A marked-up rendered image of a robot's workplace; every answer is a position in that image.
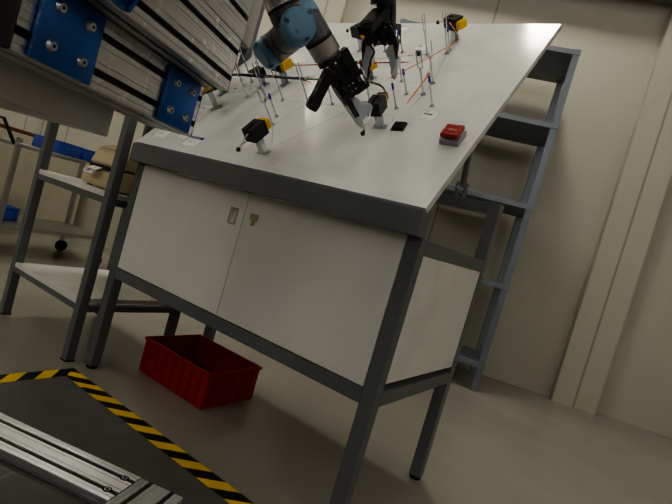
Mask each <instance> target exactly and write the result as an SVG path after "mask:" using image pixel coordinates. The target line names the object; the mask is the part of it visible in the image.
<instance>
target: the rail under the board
mask: <svg viewBox="0 0 672 504"><path fill-rule="evenodd" d="M129 159H130V160H133V161H136V162H140V163H143V164H147V165H151V166H154V167H158V168H162V169H165V170H169V171H173V172H177V173H180V174H184V175H188V176H191V177H195V178H199V179H202V180H206V181H210V182H214V183H217V184H221V185H225V186H228V187H232V188H236V189H240V190H243V191H247V192H251V193H254V194H258V195H262V196H266V197H269V198H273V199H277V200H280V201H284V202H288V203H291V204H295V205H299V206H303V207H306V208H310V209H314V210H317V211H321V212H325V213H329V214H332V215H336V216H340V217H343V218H347V219H351V220H355V221H358V222H362V223H366V224H369V225H373V226H377V227H380V228H384V229H388V230H392V231H395V232H399V233H403V234H406V235H411V236H414V237H418V238H422V239H424V238H425V235H426V232H427V229H428V225H429V222H430V218H431V215H432V214H431V213H429V212H428V213H427V212H426V211H425V210H422V209H418V208H414V207H409V206H405V205H401V204H397V203H392V202H388V201H384V200H379V199H375V198H371V197H367V196H362V195H358V194H354V193H350V192H345V191H341V190H337V189H332V188H328V187H324V186H320V185H315V184H311V183H307V182H302V181H298V180H294V179H290V178H285V177H281V176H277V175H272V174H268V173H264V172H260V171H255V170H251V169H247V168H243V167H238V166H234V165H230V164H225V163H221V162H217V161H213V160H208V159H204V158H200V157H195V156H191V155H187V154H183V153H178V152H174V151H170V150H165V149H161V148H157V147H153V146H148V145H144V144H140V143H136V142H134V143H133V146H132V150H131V154H130V157H129Z"/></svg>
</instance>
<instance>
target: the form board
mask: <svg viewBox="0 0 672 504"><path fill-rule="evenodd" d="M327 24H328V26H329V28H330V30H331V32H332V33H333V35H334V37H335V38H336V40H337V42H338V44H339V46H340V49H341V48H342V47H344V46H345V47H348V49H349V51H350V53H351V55H352V56H353V58H354V60H355V61H359V60H361V59H362V51H361V52H357V51H356V50H358V49H359V47H358V42H357V39H356V38H352V36H351V31H349V32H348V33H347V32H346V29H350V27H351V26H353V25H355V24H357V23H327ZM397 24H401V25H411V26H410V27H409V28H408V29H407V30H406V31H403V30H401V41H402V49H403V51H404V53H403V54H401V53H400V52H401V44H400V43H399V50H398V56H404V57H400V58H401V62H402V61H408V63H401V65H400V66H401V72H402V69H404V70H406V69H408V68H409V67H411V66H413V65H415V64H417V62H416V54H415V51H417V50H413V49H414V48H415V47H416V46H417V45H418V44H425V37H424V31H423V25H422V23H397ZM561 29H562V24H467V26H466V27H465V28H463V29H461V30H458V34H459V36H460V37H461V41H460V42H458V43H456V44H455V45H451V46H450V49H451V51H450V53H449V54H445V52H446V49H444V48H446V43H445V31H444V28H443V23H440V24H436V23H426V39H427V44H430V40H431V41H432V52H433V54H435V53H437V52H439V51H440V50H442V49H444V50H442V51H441V52H439V53H437V54H435V55H434V56H433V57H432V58H431V61H432V72H433V81H434V82H435V84H433V85H431V91H432V101H433V104H434V105H435V106H434V107H430V105H431V98H430V88H429V82H428V77H427V79H426V80H425V81H424V83H423V87H424V92H425V93H426V95H424V96H421V95H420V94H421V93H422V87H420V88H419V89H418V91H417V92H416V93H415V95H414V96H413V97H412V98H411V100H410V102H409V103H407V101H408V100H409V99H410V97H411V96H412V95H413V93H414V92H415V91H416V89H417V88H418V87H419V86H420V84H421V78H420V71H419V69H418V68H417V65H415V66H413V67H412V68H410V69H408V70H406V71H405V81H406V88H407V92H408V93H409V94H408V95H404V94H405V85H404V82H403V83H400V80H401V77H400V74H398V75H397V77H396V79H393V78H390V77H392V75H391V73H390V72H391V67H390V65H389V63H377V68H375V69H374V70H373V75H374V76H377V78H375V79H373V80H372V82H376V83H379V84H381V85H382V86H383V87H385V90H386V92H388V97H389V98H388V103H387V106H388V107H387V108H386V110H385V111H384V113H383V118H384V124H389V125H388V127H387V128H386V129H374V128H372V127H373V126H374V124H375V119H374V117H370V118H369V121H368V123H367V126H366V129H365V135H364V136H361V134H360V133H361V131H362V130H363V129H362V128H360V127H358V126H357V125H356V123H355V122H354V120H353V119H352V117H351V116H350V114H349V113H348V112H347V110H346V109H345V107H344V106H343V104H342V102H341V101H340V100H339V99H338V97H337V96H336V94H335V93H334V91H333V89H332V87H331V86H329V90H330V94H331V98H332V102H333V103H335V104H334V105H330V104H331V100H330V96H329V92H328V90H327V92H326V94H325V96H324V98H323V100H322V104H321V106H320V108H319V109H318V110H317V112H314V111H312V110H310V109H308V108H307V107H306V102H307V100H306V96H305V93H304V90H303V86H302V83H301V81H300V80H290V79H288V80H290V81H292V82H291V83H289V84H288V85H286V86H285V87H281V86H280V85H281V84H282V82H281V79H280V78H277V81H278V84H279V87H280V90H281V93H282V96H283V98H284V99H285V101H283V102H281V99H282V98H281V95H280V92H279V89H278V86H277V83H276V80H275V79H274V78H265V80H266V82H268V83H270V84H269V85H267V86H266V87H265V88H264V90H265V93H266V96H267V97H268V93H270V95H271V98H272V102H273V105H274V108H275V111H276V114H277V115H279V117H277V118H275V112H274V109H273V107H272V104H271V101H270V99H268V100H267V101H266V105H267V108H268V111H269V114H270V116H271V119H272V122H273V123H274V124H275V126H273V127H271V128H270V129H269V133H268V134H267V135H266V136H265V137H264V138H263V139H264V142H265V144H266V147H267V149H268V150H271V152H270V153H269V154H268V155H262V154H257V153H256V152H257V151H258V148H257V146H256V143H252V144H250V145H249V146H248V147H247V148H241V151H240V152H237V151H236V148H237V147H236V145H237V144H238V143H240V142H241V141H242V140H243V139H244V135H243V132H242V130H241V129H242V128H243V127H244V126H246V125H247V124H248V123H249V122H250V121H252V120H253V119H258V118H260V117H261V118H268V119H269V116H268V114H267V111H266V108H265V105H264V103H262V102H261V101H260V98H259V95H258V92H259V94H260V97H261V100H262V101H263V102H264V101H265V100H264V99H265V97H264V94H263V91H262V90H261V91H258V92H257V91H254V90H251V89H253V88H254V87H255V86H257V85H258V84H259V82H258V79H257V78H255V77H251V78H252V80H253V81H254V82H253V83H250V81H251V80H250V77H245V76H241V77H242V79H244V81H243V84H244V86H245V89H246V91H247V94H248V95H249V96H250V97H249V98H245V97H246V93H245V91H244V88H242V89H241V90H240V91H238V92H237V93H235V92H227V93H226V94H224V95H223V96H222V97H221V96H217V95H219V94H220V93H219V90H215V91H212V92H213V94H214V96H215V99H216V101H217V103H218V105H220V104H222V106H223V107H221V108H219V109H216V110H214V111H211V109H210V108H213V105H212V103H211V101H210V99H209V96H208V94H204V95H203V96H202V100H201V103H200V105H201V104H202V105H210V106H209V107H208V108H206V109H205V110H204V111H202V112H198V114H197V118H196V122H195V125H194V129H193V131H194V133H192V135H193V136H198V137H203V138H205V139H204V140H203V141H201V142H200V143H199V144H197V145H196V146H195V147H194V148H192V147H188V146H184V145H180V144H181V143H182V142H184V141H185V140H186V139H187V138H189V137H187V138H186V139H180V138H176V137H177V136H179V135H180V134H177V133H174V132H172V133H170V134H169V135H168V136H167V137H165V138H159V137H153V136H152V135H153V134H155V133H156V132H157V131H159V130H160V129H158V128H154V129H153V130H151V131H150V132H149V133H147V134H146V135H144V136H143V137H142V138H140V139H139V140H138V141H136V142H137V143H140V144H144V145H148V146H153V147H157V148H161V149H165V150H170V151H174V152H178V153H183V154H187V155H191V156H195V157H200V158H204V159H208V160H213V161H217V162H221V163H225V164H230V165H234V166H238V167H243V168H247V169H251V170H255V171H260V172H264V173H268V174H272V175H277V176H281V177H285V178H290V179H294V180H298V181H302V182H307V183H311V184H315V185H320V186H324V187H328V188H332V189H337V190H341V191H345V192H350V193H354V194H358V195H362V196H367V197H371V198H375V199H379V200H384V201H388V202H392V203H397V204H401V205H405V206H409V207H414V208H418V209H422V210H425V211H426V212H427V213H428V212H429V210H430V209H431V208H432V206H433V205H434V203H435V202H436V201H437V199H438V198H439V197H440V195H441V194H442V192H443V191H444V190H445V188H446V187H447V186H448V184H449V183H450V181H451V180H452V179H453V177H454V176H455V175H456V173H457V172H458V171H459V169H460V168H461V166H462V165H463V164H464V162H465V161H466V160H467V158H468V157H469V155H470V154H471V153H472V151H473V150H474V149H475V147H476V146H477V144H478V143H479V142H480V140H481V139H482V138H483V136H484V135H485V133H486V132H487V131H488V129H489V128H490V127H491V125H492V124H493V122H494V121H495V120H496V118H497V117H498V116H499V114H500V113H501V111H502V110H503V109H504V107H505V106H506V105H507V103H508V102H509V100H510V99H511V98H512V96H513V95H514V94H515V92H516V91H517V89H518V88H519V87H520V85H521V84H522V83H523V81H524V80H525V79H526V77H527V76H528V74H529V73H530V72H531V70H532V69H533V68H534V66H535V65H536V63H537V62H538V61H539V59H540V58H541V57H542V55H543V54H544V52H545V51H546V50H547V48H548V47H549V46H550V44H551V43H552V41H553V40H554V39H555V37H556V36H557V35H558V33H559V32H560V30H561ZM459 36H458V37H459ZM406 55H413V56H406ZM389 78H390V79H389ZM391 83H394V93H395V99H396V105H397V107H398V108H399V109H397V110H394V107H395V103H394V97H393V90H392V87H391ZM268 98H269V97H268ZM406 103H407V105H406ZM425 110H432V111H439V112H440V113H439V114H438V115H437V116H436V117H435V118H434V119H433V120H425V119H419V118H418V117H419V116H420V115H421V114H422V113H423V112H424V111H425ZM269 120H270V119H269ZM395 121H402V122H407V123H408V124H407V126H406V127H405V129H404V131H391V130H390V129H391V127H392V126H393V124H394V123H395ZM447 124H455V125H463V126H465V130H464V131H467V136H466V138H465V139H464V140H463V142H462V143H461V144H460V146H459V147H455V146H448V145H441V144H439V139H440V133H441V131H442V130H443V129H444V128H445V126H446V125H447Z"/></svg>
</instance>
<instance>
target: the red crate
mask: <svg viewBox="0 0 672 504"><path fill-rule="evenodd" d="M145 339H146V344H145V348H144V351H143V355H142V359H141V362H140V366H139V370H140V371H142V372H143V373H145V374H146V375H148V376H149V377H151V378H152V379H154V380H155V381H157V382H159V383H160V384H162V385H163V386H165V387H166V388H168V389H169V390H171V391H172V392H174V393H175V394H177V395H178V396H180V397H181V398H183V399H184V400H186V401H187V402H189V403H191V404H192V405H194V406H195V407H197V408H198V409H200V410H201V409H206V408H211V407H215V406H220V405H225V404H229V403H234V402H239V401H244V400H248V399H251V398H252V395H253V392H254V388H255V385H256V381H257V378H258V374H259V371H260V370H262V367H261V366H259V365H258V364H256V363H254V362H252V361H250V360H248V359H246V358H244V357H242V356H241V355H239V354H237V353H235V352H233V351H231V350H229V349H227V348H225V347H224V346H222V345H220V344H218V343H216V342H214V341H212V340H210V339H208V338H207V337H205V336H203V335H201V334H190V335H166V336H146V337H145Z"/></svg>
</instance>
